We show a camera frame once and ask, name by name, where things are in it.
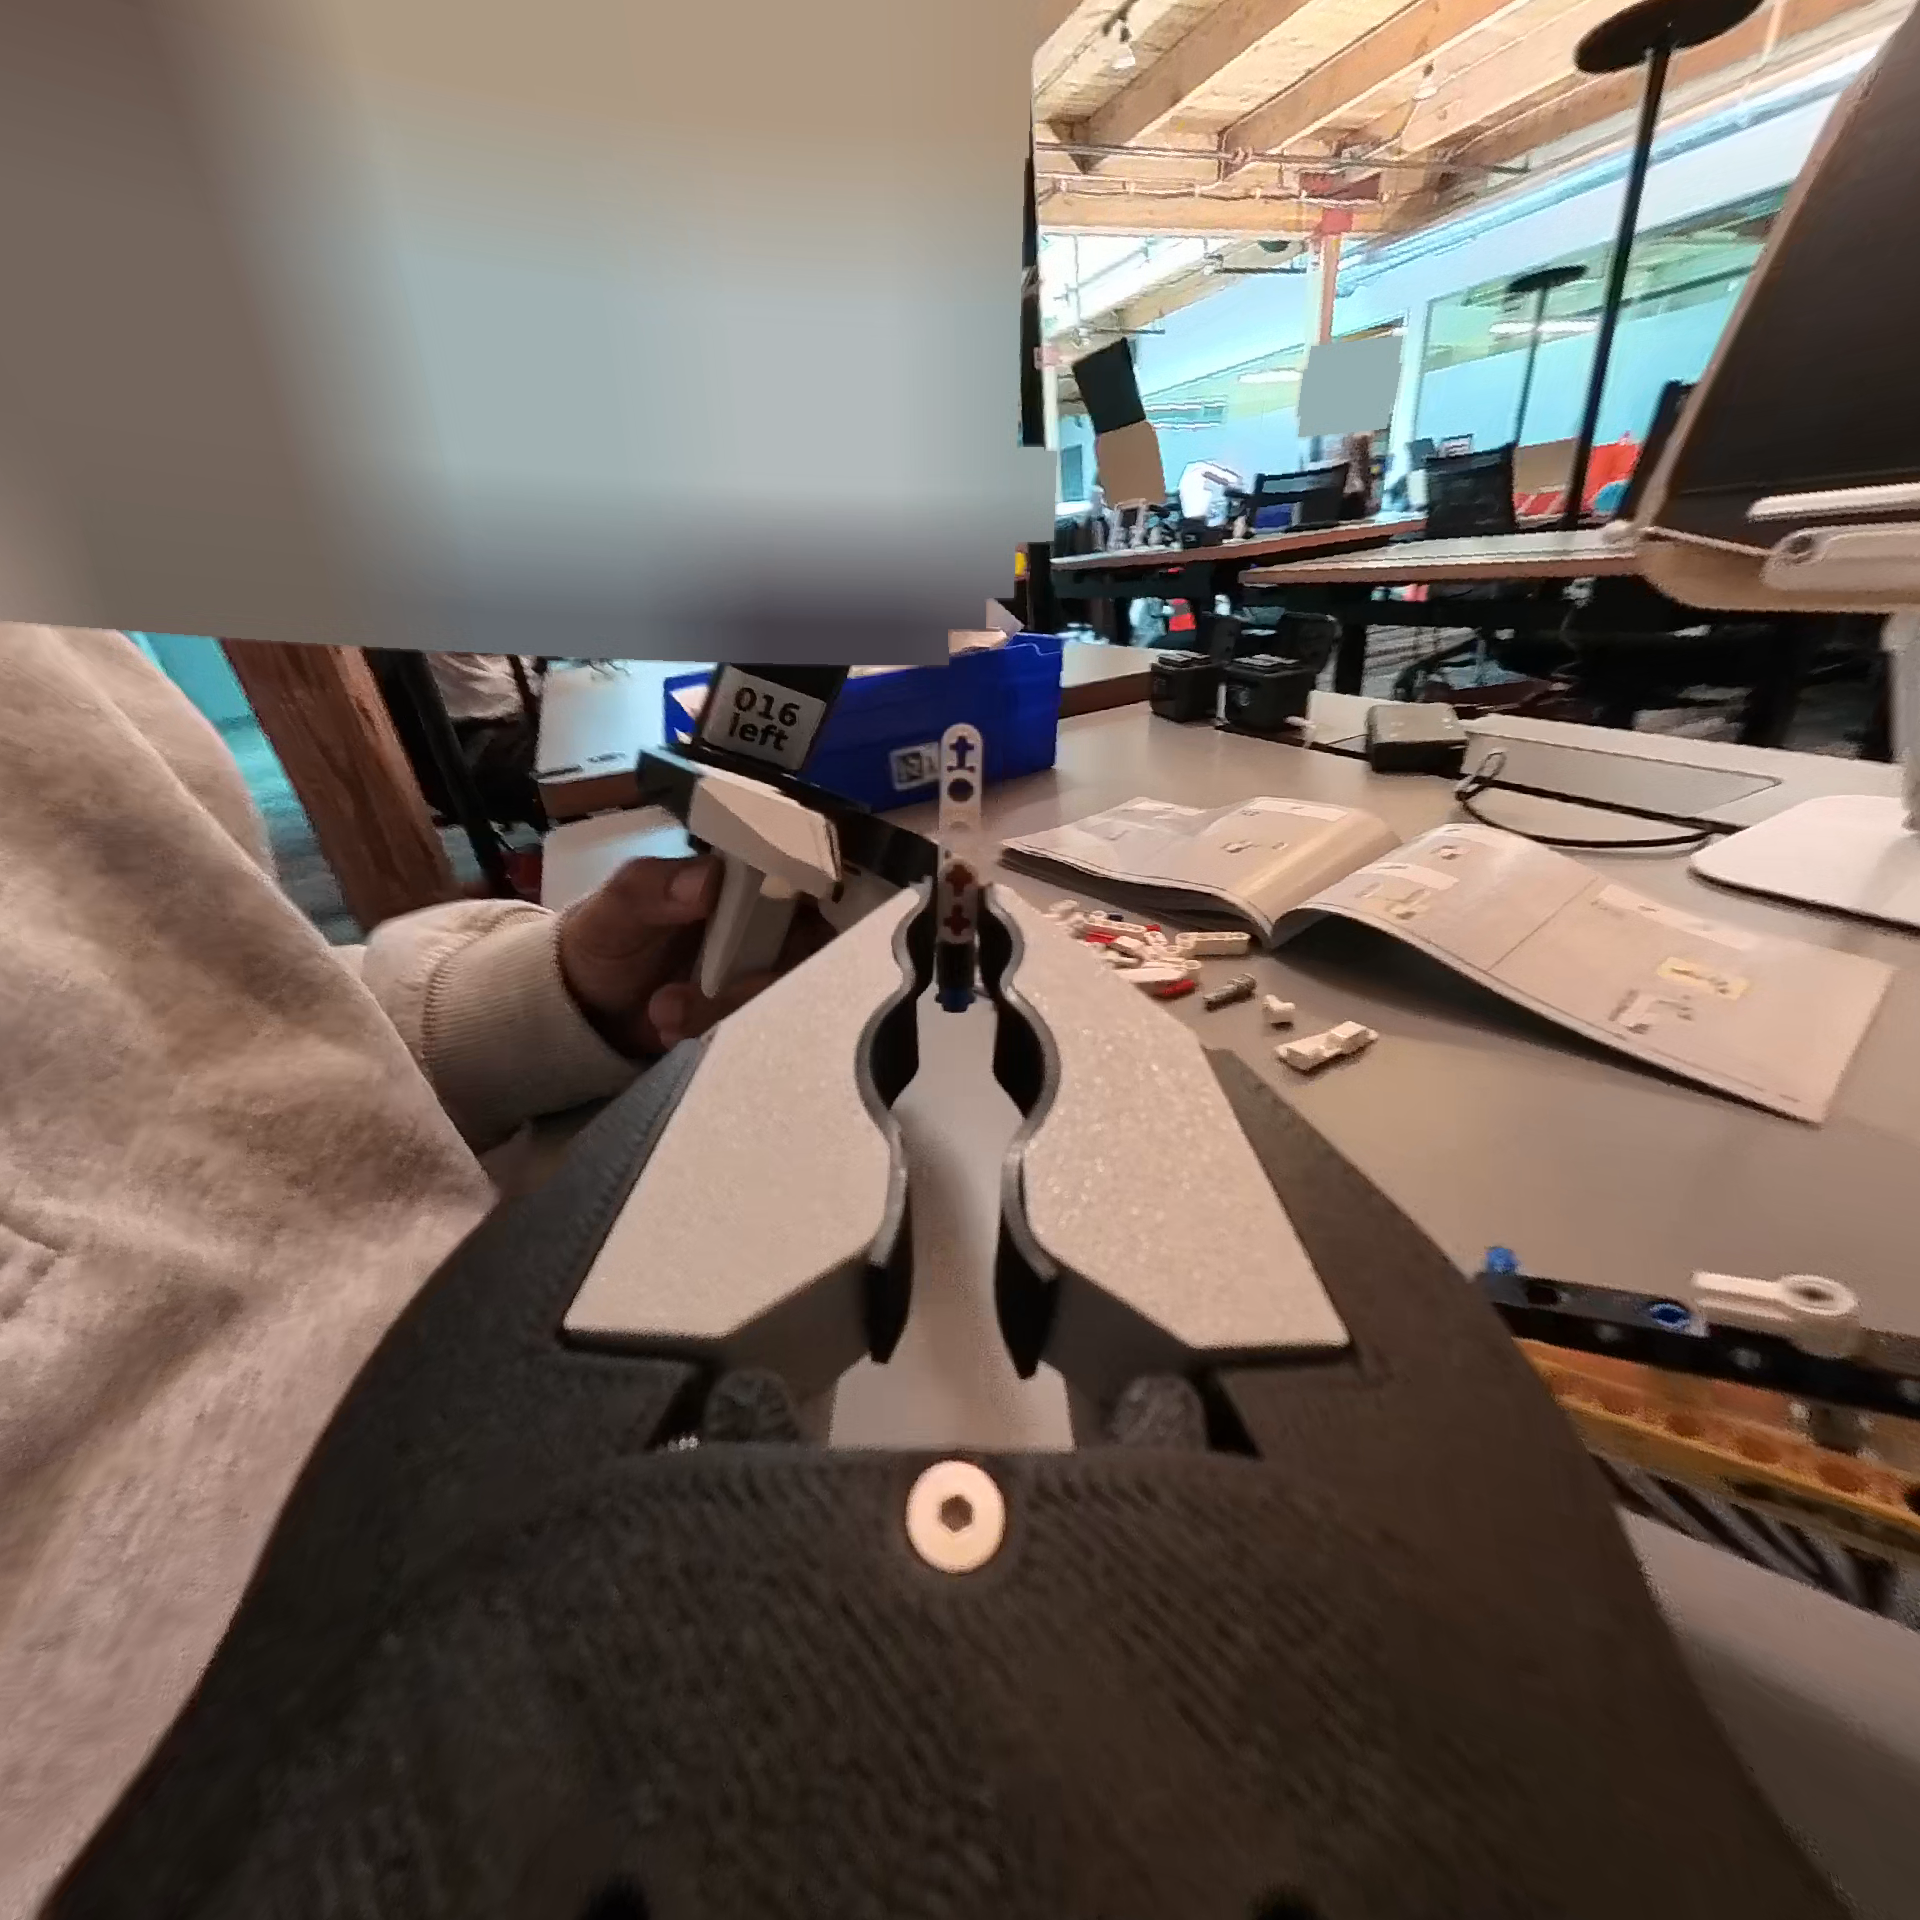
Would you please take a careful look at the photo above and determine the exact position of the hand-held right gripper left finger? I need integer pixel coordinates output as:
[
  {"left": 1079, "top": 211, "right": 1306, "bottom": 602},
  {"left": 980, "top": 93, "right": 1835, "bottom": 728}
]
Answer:
[{"left": 560, "top": 885, "right": 920, "bottom": 1366}]

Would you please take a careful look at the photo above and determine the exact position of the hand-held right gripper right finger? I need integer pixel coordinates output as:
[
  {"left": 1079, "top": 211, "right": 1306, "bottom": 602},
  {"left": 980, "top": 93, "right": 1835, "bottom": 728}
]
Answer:
[{"left": 982, "top": 885, "right": 1350, "bottom": 1379}]

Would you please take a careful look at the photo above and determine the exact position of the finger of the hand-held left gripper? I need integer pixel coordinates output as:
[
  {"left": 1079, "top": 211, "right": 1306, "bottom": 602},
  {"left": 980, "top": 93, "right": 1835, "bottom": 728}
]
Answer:
[{"left": 832, "top": 809, "right": 937, "bottom": 892}]

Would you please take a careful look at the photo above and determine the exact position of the white lego liftarm with pins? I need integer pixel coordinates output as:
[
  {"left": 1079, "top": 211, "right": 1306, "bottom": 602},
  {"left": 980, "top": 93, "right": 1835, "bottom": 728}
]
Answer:
[{"left": 933, "top": 719, "right": 992, "bottom": 1013}]

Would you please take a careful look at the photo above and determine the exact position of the person's left forearm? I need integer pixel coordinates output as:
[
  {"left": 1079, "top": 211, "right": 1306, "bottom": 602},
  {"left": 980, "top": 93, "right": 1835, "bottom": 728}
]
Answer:
[{"left": 359, "top": 896, "right": 646, "bottom": 1156}]

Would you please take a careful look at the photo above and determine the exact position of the pile of white lego pieces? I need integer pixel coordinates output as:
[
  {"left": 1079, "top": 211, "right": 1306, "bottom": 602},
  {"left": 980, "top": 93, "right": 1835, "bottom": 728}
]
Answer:
[{"left": 1049, "top": 896, "right": 1255, "bottom": 999}]

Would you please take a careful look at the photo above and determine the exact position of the open lego instruction booklet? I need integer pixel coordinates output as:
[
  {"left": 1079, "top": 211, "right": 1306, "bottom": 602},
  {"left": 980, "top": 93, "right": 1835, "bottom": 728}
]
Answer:
[{"left": 1003, "top": 795, "right": 1893, "bottom": 1123}]

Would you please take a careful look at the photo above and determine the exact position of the blue yellow black lego model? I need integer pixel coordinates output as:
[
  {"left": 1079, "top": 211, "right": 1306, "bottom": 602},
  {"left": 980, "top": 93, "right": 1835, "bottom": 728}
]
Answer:
[{"left": 1476, "top": 1246, "right": 1920, "bottom": 1615}]

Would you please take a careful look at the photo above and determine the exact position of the person's left hand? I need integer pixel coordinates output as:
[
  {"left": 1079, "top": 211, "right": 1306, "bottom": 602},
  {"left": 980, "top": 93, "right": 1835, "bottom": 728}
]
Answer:
[{"left": 556, "top": 852, "right": 750, "bottom": 1062}]

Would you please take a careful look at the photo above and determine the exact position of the blue plastic bin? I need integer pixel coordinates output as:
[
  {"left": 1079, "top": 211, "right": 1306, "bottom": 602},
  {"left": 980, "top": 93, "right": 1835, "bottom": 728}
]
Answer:
[{"left": 663, "top": 628, "right": 1066, "bottom": 815}]

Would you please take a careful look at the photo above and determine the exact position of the black pole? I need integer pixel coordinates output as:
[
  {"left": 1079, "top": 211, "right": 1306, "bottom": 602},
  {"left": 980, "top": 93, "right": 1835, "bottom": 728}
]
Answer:
[{"left": 1022, "top": 143, "right": 1049, "bottom": 449}]

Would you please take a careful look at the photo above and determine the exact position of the long background desk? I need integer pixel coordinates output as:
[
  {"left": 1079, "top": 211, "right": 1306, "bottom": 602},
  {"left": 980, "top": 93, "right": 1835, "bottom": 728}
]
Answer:
[{"left": 1049, "top": 515, "right": 1636, "bottom": 632}]

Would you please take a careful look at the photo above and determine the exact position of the white monitor stand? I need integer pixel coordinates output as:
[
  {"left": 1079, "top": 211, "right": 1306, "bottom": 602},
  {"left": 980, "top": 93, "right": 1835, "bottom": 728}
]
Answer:
[{"left": 1685, "top": 483, "right": 1920, "bottom": 926}]

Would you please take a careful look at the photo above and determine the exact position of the black floor lamp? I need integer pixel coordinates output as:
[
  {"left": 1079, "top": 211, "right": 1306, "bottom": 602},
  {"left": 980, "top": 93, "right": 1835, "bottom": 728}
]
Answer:
[
  {"left": 1503, "top": 266, "right": 1589, "bottom": 452},
  {"left": 1575, "top": 0, "right": 1760, "bottom": 526}
]

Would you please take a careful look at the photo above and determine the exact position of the black monitor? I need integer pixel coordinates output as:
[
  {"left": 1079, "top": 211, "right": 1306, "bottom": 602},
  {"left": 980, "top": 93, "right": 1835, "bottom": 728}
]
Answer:
[{"left": 1632, "top": 15, "right": 1920, "bottom": 609}]

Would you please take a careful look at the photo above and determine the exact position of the wooden post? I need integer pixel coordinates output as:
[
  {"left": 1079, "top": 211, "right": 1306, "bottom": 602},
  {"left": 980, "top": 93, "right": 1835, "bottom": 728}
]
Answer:
[{"left": 223, "top": 643, "right": 460, "bottom": 935}]

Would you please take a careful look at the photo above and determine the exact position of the black cable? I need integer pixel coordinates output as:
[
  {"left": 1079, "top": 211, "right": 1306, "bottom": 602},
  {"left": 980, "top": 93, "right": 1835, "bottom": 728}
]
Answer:
[{"left": 1452, "top": 745, "right": 1792, "bottom": 852}]

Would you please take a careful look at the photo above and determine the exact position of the grey desk cable flap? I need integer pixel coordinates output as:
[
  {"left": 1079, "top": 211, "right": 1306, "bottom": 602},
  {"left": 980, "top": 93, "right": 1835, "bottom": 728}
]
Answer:
[{"left": 1462, "top": 716, "right": 1785, "bottom": 819}]

